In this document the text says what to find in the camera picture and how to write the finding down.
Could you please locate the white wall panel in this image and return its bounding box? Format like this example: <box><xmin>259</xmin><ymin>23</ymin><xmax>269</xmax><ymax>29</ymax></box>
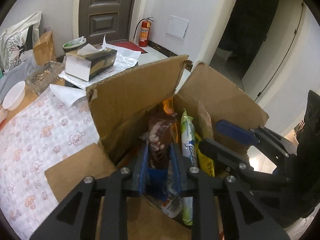
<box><xmin>166</xmin><ymin>15</ymin><xmax>189</xmax><ymax>40</ymax></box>

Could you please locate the dark grey door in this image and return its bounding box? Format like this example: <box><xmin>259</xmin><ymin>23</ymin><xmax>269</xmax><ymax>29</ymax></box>
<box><xmin>75</xmin><ymin>0</ymin><xmax>139</xmax><ymax>45</ymax></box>

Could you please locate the green and white snack packet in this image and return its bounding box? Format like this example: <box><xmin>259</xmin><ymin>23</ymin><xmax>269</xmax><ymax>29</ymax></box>
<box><xmin>180</xmin><ymin>109</ymin><xmax>198</xmax><ymax>228</ymax></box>

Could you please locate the small brown cardboard box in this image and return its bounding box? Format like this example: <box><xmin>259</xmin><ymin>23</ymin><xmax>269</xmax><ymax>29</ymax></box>
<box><xmin>33</xmin><ymin>30</ymin><xmax>57</xmax><ymax>66</ymax></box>

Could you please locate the grey cloth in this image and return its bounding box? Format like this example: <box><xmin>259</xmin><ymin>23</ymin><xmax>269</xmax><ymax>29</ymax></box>
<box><xmin>0</xmin><ymin>55</ymin><xmax>35</xmax><ymax>100</ymax></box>

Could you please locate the red fire extinguisher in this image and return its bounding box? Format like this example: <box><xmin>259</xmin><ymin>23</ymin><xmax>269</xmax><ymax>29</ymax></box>
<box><xmin>133</xmin><ymin>17</ymin><xmax>154</xmax><ymax>47</ymax></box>

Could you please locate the trash can with green liner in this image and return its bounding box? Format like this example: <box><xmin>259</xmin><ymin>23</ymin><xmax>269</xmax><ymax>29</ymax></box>
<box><xmin>62</xmin><ymin>37</ymin><xmax>87</xmax><ymax>54</ymax></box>

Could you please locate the white plastic bowl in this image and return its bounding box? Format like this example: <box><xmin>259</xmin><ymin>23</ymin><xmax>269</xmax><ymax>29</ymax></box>
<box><xmin>2</xmin><ymin>81</ymin><xmax>26</xmax><ymax>111</ymax></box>

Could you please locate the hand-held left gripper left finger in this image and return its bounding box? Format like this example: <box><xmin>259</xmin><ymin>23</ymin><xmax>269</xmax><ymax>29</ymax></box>
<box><xmin>30</xmin><ymin>141</ymin><xmax>150</xmax><ymax>240</ymax></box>

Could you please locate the white printed tote bag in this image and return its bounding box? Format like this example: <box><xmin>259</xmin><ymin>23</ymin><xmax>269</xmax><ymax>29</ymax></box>
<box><xmin>0</xmin><ymin>11</ymin><xmax>42</xmax><ymax>72</ymax></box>

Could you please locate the red door mat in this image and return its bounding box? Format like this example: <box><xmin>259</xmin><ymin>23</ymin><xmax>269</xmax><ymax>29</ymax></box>
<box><xmin>107</xmin><ymin>41</ymin><xmax>149</xmax><ymax>55</ymax></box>

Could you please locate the tissue box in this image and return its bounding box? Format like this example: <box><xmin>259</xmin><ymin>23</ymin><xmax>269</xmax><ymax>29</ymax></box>
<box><xmin>64</xmin><ymin>35</ymin><xmax>118</xmax><ymax>82</ymax></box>

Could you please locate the brown snack packet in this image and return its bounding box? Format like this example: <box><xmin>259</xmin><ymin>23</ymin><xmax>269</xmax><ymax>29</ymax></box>
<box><xmin>149</xmin><ymin>110</ymin><xmax>176</xmax><ymax>168</ymax></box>

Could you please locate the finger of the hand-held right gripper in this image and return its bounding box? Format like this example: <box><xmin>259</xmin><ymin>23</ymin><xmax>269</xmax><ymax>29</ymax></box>
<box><xmin>199</xmin><ymin>139</ymin><xmax>290</xmax><ymax>183</ymax></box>
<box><xmin>216</xmin><ymin>119</ymin><xmax>298</xmax><ymax>160</ymax></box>

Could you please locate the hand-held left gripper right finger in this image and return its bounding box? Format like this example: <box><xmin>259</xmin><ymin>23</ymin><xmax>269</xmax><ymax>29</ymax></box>
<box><xmin>169</xmin><ymin>143</ymin><xmax>290</xmax><ymax>240</ymax></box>

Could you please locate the cartoon printed tablecloth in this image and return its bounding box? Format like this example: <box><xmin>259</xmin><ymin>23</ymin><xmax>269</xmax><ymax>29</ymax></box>
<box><xmin>0</xmin><ymin>84</ymin><xmax>110</xmax><ymax>240</ymax></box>

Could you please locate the yellow snack packet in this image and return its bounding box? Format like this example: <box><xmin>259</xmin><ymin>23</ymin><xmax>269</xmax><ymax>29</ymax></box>
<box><xmin>195</xmin><ymin>132</ymin><xmax>216</xmax><ymax>178</ymax></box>

